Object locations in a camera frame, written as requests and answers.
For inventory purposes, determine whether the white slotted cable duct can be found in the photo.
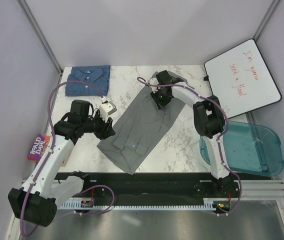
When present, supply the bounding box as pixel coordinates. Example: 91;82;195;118
57;198;232;211

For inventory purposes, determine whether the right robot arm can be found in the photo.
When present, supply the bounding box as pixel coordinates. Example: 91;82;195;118
147;70;232;197

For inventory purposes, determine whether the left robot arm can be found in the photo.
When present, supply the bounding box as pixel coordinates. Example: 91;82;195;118
8;98;117;227

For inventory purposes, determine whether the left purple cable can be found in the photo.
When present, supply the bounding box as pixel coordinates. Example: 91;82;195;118
19;81;115;238

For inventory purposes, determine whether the teal plastic bin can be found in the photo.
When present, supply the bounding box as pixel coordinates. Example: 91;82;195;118
200;121;284;177

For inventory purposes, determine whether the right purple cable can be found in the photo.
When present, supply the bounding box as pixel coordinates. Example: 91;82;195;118
137;76;244;217

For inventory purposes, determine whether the right aluminium frame post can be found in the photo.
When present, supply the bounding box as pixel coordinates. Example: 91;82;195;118
253;0;281;42

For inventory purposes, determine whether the left aluminium frame post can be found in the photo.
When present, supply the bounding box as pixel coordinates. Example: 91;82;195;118
17;0;63;76

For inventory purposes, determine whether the Roald Dahl book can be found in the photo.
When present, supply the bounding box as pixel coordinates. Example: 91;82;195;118
27;133;70;167

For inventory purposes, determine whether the grey long sleeve shirt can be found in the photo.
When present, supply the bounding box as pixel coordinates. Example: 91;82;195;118
96;70;195;175

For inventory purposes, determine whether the purple cable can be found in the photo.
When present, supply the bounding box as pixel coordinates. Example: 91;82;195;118
137;76;244;217
19;81;115;238

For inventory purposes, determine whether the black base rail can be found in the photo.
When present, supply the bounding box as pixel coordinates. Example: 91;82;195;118
79;172;240;205

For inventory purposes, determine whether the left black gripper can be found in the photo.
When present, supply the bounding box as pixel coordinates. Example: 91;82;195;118
82;110;115;140

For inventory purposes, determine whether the blue checked folded shirt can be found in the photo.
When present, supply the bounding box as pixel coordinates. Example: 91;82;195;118
65;65;111;97

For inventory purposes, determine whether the white whiteboard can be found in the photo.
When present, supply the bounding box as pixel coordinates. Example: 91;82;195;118
204;39;282;118

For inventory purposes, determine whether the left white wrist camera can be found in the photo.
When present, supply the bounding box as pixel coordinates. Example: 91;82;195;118
99;96;117;121

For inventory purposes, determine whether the aluminium frame post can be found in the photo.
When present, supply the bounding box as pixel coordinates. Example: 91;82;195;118
253;0;281;42
17;0;63;76

